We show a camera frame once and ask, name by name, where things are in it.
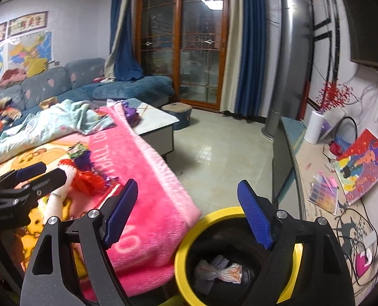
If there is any red plastic bag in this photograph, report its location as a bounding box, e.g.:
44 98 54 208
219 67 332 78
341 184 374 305
58 159 107 196

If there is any white foam fruit net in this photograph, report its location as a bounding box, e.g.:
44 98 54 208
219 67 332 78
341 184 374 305
43 164 76 224

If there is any white plastic bag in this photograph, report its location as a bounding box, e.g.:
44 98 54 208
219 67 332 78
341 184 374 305
194 255 242 294

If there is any yellow rim trash bin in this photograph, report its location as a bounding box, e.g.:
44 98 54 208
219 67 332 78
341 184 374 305
174 206 304 306

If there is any red flat box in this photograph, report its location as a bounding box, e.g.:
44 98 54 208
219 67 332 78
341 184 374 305
97 183 123 209

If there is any pink cartoon blanket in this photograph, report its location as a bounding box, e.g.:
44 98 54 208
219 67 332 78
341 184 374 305
0 104 201 297

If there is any tv cabinet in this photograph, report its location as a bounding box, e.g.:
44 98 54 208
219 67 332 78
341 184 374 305
272 118 378 305

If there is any blue crumpled plastic bag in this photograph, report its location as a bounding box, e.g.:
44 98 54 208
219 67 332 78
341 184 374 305
74 150 92 171

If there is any colour swatch book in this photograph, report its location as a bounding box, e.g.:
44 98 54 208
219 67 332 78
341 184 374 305
308 171 338 215

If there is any white coffee table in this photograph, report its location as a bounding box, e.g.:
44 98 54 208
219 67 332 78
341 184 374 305
126 98 179 160

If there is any purple cloth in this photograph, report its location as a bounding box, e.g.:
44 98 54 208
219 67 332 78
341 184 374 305
122 101 140 128

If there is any white paper roll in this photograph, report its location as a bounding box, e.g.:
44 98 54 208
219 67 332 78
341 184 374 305
304 111 325 144

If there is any light blue patterned quilt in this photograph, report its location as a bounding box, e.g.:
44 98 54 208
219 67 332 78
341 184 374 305
0 99 115 164

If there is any colourful painting board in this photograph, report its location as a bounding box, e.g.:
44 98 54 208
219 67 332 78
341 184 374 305
333 129 378 205

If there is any round blue footstool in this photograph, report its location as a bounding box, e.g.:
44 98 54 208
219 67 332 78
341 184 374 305
161 102 193 131

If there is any grey blue sofa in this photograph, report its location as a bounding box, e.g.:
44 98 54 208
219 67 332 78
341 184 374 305
0 57 174 136

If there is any world map poster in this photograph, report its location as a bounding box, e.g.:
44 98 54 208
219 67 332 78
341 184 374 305
0 30 53 80

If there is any blue curtain left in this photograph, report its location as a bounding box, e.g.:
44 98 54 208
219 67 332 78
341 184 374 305
104 0 144 82

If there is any blue curtain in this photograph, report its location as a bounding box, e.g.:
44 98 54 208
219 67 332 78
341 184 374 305
220 0 267 118
104 0 144 82

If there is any silver tower air conditioner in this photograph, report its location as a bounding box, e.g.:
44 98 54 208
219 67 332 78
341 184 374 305
262 0 313 140

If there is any blue curtain right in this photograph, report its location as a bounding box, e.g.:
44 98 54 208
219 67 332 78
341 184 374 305
220 0 267 118

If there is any wooden glass sliding door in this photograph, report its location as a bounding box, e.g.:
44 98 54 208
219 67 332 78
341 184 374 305
135 0 230 111

